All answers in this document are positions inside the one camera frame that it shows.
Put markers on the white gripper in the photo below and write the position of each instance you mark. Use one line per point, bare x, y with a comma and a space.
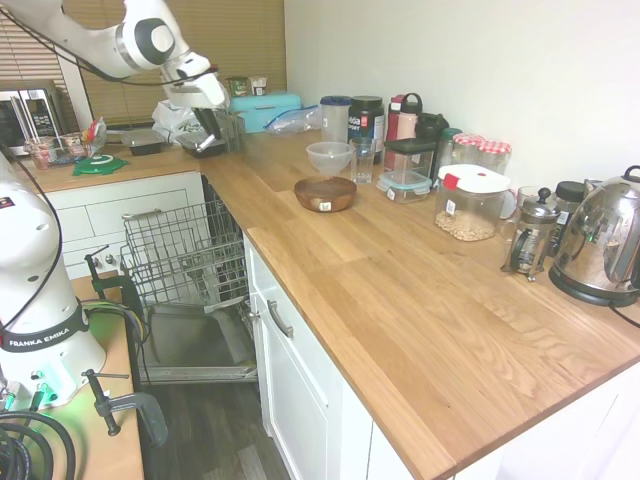
200, 92

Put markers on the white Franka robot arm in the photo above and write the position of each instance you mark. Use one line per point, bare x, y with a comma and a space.
145, 40

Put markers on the steel dishwasher door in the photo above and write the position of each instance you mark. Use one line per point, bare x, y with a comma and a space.
195, 340

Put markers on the black plastic food container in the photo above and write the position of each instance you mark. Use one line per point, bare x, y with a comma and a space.
144, 141
212, 149

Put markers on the white plastic shopping bag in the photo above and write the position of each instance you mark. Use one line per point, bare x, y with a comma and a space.
167, 120

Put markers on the green small carton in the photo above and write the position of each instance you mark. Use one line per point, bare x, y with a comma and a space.
239, 86

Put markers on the teal bread box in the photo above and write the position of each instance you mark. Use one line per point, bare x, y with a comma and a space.
265, 110

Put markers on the white brown small carton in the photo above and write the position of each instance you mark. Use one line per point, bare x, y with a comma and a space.
260, 85

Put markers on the brown wooden window blinds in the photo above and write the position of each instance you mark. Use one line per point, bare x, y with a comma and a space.
235, 45

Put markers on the clear zip bag blue seal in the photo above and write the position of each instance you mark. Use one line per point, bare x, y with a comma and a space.
292, 122

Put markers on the colourful snack bag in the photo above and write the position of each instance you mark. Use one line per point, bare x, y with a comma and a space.
96, 134

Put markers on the green plastic lid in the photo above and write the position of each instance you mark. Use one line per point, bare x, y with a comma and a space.
100, 165

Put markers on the clear pitcher blue lid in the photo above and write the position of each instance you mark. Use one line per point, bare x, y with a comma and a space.
335, 120

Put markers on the brown wooden bowl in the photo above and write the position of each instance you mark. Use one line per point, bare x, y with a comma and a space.
325, 192

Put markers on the clear plastic food tray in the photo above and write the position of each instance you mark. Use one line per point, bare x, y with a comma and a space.
52, 152

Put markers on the black protein powder tub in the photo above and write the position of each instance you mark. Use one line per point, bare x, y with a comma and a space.
366, 120

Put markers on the clear drinking glass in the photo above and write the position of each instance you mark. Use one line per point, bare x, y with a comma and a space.
363, 162

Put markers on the silver microwave oven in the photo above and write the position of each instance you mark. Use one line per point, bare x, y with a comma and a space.
27, 117

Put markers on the red pink water bottle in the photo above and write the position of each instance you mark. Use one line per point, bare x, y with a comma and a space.
394, 120

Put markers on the black screw clamp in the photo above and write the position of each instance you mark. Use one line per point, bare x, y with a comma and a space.
107, 282
145, 407

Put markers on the pink bottle black cap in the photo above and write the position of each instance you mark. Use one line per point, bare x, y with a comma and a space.
410, 117

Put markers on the clear canister black lid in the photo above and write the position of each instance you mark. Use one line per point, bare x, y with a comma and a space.
407, 156

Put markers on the glass container teal lid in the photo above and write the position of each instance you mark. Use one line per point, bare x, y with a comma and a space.
404, 186

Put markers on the black shaker bottle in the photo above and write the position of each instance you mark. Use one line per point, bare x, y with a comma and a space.
430, 127

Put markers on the dark green bottle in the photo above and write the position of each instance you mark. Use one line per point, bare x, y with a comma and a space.
445, 150

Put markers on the glass jar red checkered lid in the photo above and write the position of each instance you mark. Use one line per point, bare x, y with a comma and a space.
466, 147
495, 156

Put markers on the clear canister white lid nuts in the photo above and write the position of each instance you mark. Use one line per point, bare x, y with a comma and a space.
470, 200

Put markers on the white kitchen base cabinet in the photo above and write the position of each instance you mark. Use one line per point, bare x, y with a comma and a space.
295, 395

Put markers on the clear glass mug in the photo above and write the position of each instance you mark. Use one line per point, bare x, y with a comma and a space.
525, 197

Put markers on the glass French press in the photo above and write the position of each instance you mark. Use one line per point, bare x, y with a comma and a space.
532, 235

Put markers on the glass jar black lid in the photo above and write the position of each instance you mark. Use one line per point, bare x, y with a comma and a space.
570, 200

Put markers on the stainless steel electric kettle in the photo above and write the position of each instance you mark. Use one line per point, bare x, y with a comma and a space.
600, 235

